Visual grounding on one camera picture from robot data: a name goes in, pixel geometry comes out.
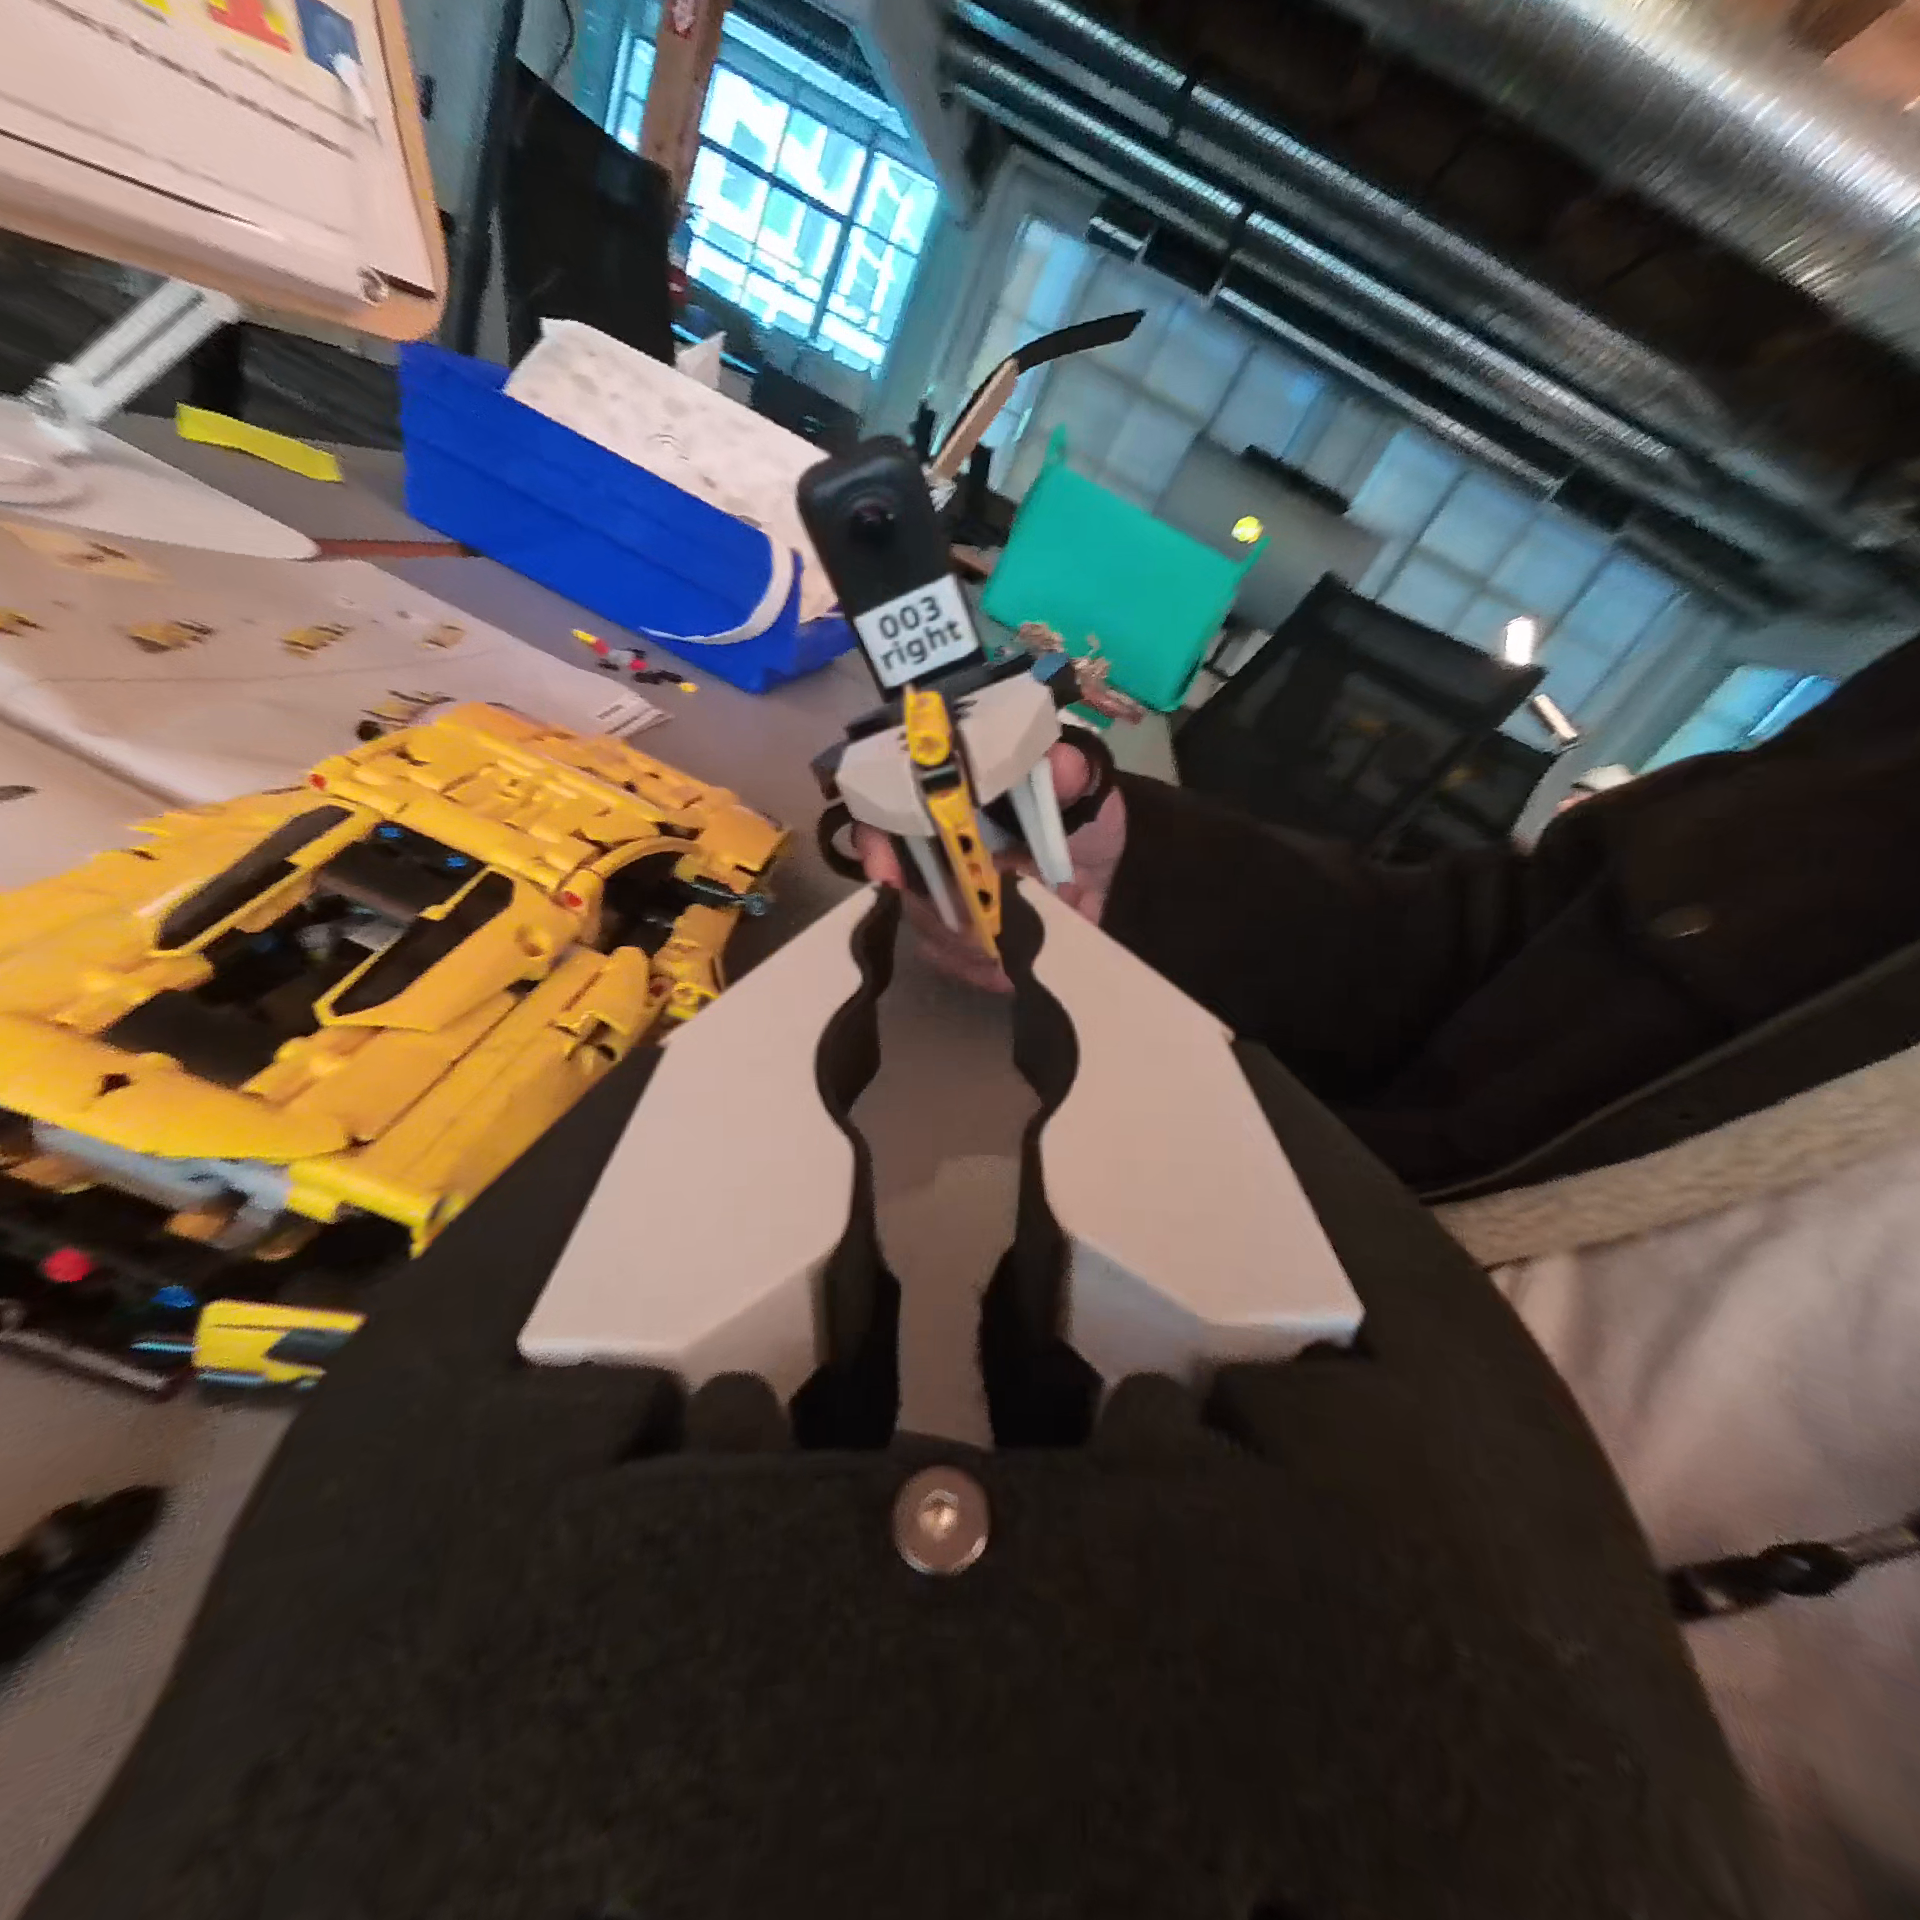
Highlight black monitor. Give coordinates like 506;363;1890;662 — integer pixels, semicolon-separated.
486;59;676;369

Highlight person's right hand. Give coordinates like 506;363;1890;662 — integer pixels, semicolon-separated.
858;738;1129;994

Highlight yellow and black brick strip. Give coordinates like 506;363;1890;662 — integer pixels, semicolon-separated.
902;689;1011;965

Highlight grey desk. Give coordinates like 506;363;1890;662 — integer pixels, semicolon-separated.
0;398;1203;1771

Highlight wooden stick with black tip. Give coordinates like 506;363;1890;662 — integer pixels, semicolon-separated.
918;307;1150;496

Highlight black office chair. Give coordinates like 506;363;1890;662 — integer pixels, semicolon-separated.
1178;574;1562;864

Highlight black brick piece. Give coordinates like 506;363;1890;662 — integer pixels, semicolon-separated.
0;1486;167;1667

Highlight black bag strap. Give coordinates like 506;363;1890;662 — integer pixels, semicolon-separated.
1663;1515;1920;1624

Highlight wooden post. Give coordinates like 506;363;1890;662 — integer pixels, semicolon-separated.
637;0;732;205

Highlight yellow tape strip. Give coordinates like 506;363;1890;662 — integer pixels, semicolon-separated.
177;403;346;486

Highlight blue plastic bin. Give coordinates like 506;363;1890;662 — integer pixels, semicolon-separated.
397;343;858;697

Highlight teal bag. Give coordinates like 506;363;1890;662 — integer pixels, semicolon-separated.
979;427;1271;718

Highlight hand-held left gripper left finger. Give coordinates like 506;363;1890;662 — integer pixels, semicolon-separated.
517;882;905;1450

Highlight few small loose brick parts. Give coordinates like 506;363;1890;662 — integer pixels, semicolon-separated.
567;623;702;697

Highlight white document stand base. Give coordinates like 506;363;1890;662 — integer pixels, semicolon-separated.
0;286;325;566

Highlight wooden document stand board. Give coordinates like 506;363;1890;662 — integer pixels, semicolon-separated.
0;0;453;349

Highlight patterned white paper sheet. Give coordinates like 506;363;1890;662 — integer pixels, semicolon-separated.
502;318;838;641

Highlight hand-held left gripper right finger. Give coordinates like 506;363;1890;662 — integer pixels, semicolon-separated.
983;878;1366;1450

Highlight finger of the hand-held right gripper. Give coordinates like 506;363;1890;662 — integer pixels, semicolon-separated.
833;694;964;935
961;679;1079;889

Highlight small open instruction booklet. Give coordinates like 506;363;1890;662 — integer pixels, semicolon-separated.
0;518;671;813

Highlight yellow toy brick car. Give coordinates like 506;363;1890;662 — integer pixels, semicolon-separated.
0;703;793;1405

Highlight metal air duct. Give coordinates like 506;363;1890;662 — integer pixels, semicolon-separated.
1319;0;1920;339

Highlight person's right forearm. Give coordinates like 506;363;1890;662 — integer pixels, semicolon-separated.
1102;638;1920;1193

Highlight printed instruction sheet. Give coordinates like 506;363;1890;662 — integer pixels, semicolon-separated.
0;0;437;302

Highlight paned window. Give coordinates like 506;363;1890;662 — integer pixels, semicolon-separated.
661;53;943;378

